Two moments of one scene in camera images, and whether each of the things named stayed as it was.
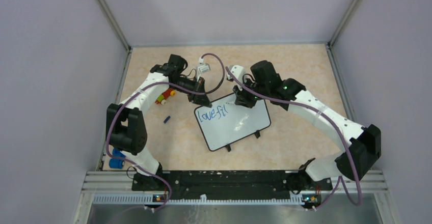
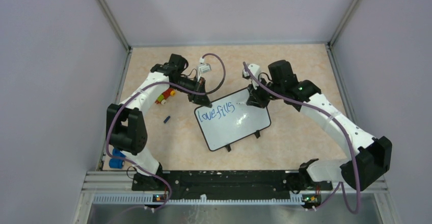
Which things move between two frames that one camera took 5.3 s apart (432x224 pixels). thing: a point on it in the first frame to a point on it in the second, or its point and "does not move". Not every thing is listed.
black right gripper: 242,99 to 255,98
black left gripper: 201,99 does not move
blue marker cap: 166,119 does not move
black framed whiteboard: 227,120 does not move
